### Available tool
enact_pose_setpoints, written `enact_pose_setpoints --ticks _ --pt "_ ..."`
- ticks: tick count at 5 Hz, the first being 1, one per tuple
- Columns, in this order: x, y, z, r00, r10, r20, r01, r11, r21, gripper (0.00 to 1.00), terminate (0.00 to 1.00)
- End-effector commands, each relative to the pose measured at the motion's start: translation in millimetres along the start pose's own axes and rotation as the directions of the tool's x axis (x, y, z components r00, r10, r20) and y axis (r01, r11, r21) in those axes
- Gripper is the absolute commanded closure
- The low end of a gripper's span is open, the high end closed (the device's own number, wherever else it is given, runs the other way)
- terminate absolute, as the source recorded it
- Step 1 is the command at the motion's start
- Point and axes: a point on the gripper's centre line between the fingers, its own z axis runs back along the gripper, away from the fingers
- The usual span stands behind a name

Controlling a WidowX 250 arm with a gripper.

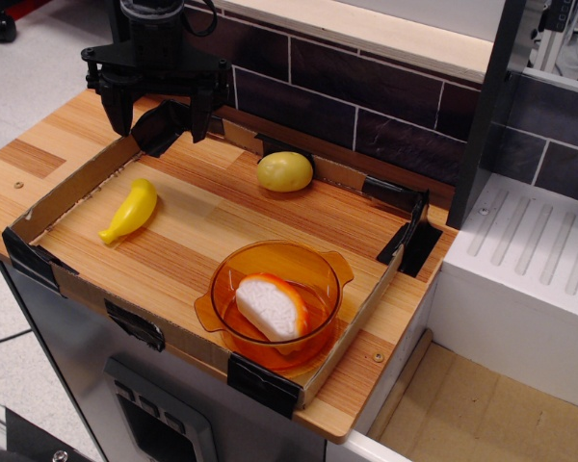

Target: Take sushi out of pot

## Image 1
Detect black caster wheel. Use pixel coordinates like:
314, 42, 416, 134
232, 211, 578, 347
0, 12, 17, 43

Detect grey toy oven front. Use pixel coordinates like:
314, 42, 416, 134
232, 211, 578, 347
104, 358, 218, 462

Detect cardboard fence with black tape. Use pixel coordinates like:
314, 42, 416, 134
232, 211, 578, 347
3, 124, 455, 419

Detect yellow toy potato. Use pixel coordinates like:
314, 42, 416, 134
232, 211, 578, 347
256, 151, 314, 193

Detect black vertical post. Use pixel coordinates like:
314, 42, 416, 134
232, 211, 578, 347
447, 1, 526, 229

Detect orange transparent plastic pot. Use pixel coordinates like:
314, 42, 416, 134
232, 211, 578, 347
195, 241, 354, 371

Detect white orange toy sushi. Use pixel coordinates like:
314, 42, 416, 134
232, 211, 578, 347
235, 273, 310, 342

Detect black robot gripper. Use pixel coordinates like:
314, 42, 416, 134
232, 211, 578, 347
81, 1, 231, 143

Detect black floor cable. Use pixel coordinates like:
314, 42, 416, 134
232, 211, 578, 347
0, 327, 33, 348

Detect yellow toy banana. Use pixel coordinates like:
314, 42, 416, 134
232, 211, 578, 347
98, 178, 158, 244

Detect white toy sink drainboard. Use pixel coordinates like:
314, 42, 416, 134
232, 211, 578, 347
428, 175, 578, 406

